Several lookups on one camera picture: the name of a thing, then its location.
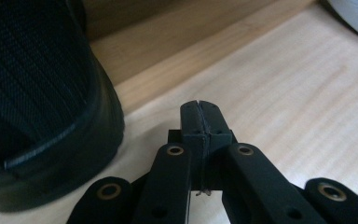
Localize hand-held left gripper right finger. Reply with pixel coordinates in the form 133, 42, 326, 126
198, 100, 233, 191

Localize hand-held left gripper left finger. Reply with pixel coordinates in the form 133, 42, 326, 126
179, 100, 208, 191

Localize black mesh shoe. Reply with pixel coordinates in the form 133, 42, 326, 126
0, 0, 126, 213

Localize black canvas sneaker white laces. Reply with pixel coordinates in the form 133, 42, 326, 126
318, 0, 358, 45

